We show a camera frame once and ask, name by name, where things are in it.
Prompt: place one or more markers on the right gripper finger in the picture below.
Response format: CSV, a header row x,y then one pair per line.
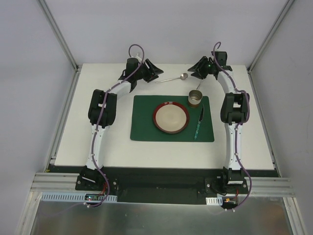
x,y
199,75
200,66

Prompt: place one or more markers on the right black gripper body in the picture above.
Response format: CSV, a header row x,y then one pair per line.
x,y
201,67

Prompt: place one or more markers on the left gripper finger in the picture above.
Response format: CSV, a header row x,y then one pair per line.
x,y
152,69
151,77

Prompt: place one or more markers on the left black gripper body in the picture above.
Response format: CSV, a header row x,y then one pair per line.
x,y
148,70

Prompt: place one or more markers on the silver spoon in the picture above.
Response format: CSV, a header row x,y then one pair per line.
x,y
183,76

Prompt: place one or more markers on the steel cup brown base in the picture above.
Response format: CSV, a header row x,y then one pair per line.
x,y
194,98

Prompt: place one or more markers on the black knife green handle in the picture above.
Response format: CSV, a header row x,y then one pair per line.
x,y
199,123

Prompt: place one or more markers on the red rimmed beige plate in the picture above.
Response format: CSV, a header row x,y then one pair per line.
x,y
171,117

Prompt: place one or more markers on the dark green placemat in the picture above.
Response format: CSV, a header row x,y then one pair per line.
x,y
143,128

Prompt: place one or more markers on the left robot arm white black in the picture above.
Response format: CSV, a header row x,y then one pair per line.
x,y
102,113

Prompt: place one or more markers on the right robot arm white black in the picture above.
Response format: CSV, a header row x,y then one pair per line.
x,y
234,113

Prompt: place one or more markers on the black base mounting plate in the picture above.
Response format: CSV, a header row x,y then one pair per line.
x,y
158,185

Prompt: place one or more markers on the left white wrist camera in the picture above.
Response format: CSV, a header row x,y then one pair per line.
x,y
139,57

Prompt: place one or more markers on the left aluminium frame post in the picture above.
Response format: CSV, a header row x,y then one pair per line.
x,y
57,33

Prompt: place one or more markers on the aluminium frame post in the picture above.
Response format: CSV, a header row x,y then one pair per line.
x,y
271,33
57,33

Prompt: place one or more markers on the right aluminium frame post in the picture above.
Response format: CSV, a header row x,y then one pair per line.
x,y
271,33

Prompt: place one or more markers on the right white cable duct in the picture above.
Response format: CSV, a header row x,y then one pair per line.
x,y
214,201

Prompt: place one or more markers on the white cable duct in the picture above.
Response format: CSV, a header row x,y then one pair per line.
x,y
77,197
214,201

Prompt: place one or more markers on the front aluminium rail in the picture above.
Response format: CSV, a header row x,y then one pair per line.
x,y
65,182

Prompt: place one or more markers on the left white cable duct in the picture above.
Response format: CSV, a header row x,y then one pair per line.
x,y
77,197

